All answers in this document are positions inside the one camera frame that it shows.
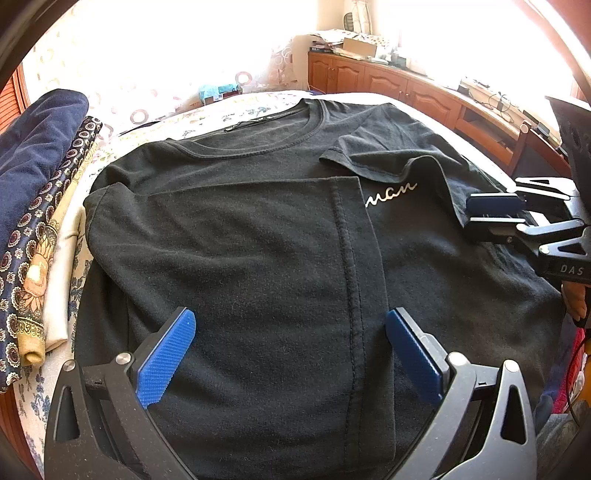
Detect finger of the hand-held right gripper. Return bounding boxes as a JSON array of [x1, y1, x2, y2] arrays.
[[466, 176, 580, 214], [463, 217, 586, 260]]

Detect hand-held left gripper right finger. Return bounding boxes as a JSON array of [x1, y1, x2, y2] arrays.
[[385, 308, 539, 480]]

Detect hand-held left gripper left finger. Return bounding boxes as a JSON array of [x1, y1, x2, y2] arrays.
[[45, 307, 199, 480]]

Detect black t-shirt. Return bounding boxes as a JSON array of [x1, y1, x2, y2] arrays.
[[74, 98, 575, 480]]

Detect person's right hand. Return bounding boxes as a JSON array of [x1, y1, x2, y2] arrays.
[[560, 281, 591, 329]]

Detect dark chair with metal knob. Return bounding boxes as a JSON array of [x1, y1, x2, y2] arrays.
[[509, 121, 561, 177]]

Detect folded cream cloth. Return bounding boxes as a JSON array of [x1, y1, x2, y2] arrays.
[[43, 205, 89, 352]]

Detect blue floral bedspread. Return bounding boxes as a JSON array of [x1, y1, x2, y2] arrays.
[[11, 90, 515, 467]]

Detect wooden cabinet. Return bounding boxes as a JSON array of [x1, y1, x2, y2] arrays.
[[307, 50, 573, 177]]

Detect red cloth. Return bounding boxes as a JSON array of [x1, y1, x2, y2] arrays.
[[551, 330, 591, 416]]

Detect grey cloth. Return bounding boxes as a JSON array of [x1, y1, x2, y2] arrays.
[[534, 410, 591, 480]]

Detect folded navy patterned cloth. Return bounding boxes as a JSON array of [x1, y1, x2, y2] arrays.
[[0, 116, 103, 389]]

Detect cardboard box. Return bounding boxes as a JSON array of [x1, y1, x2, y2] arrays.
[[342, 38, 378, 57]]

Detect pile of papers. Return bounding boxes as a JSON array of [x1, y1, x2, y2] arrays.
[[308, 28, 398, 62]]

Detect teal item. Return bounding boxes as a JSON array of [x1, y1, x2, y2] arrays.
[[198, 84, 242, 105]]

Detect tangled cables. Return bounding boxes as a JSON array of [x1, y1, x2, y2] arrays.
[[482, 92, 520, 121]]

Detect sheer curtain with ring pattern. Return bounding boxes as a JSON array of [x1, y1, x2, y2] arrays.
[[22, 0, 315, 136]]

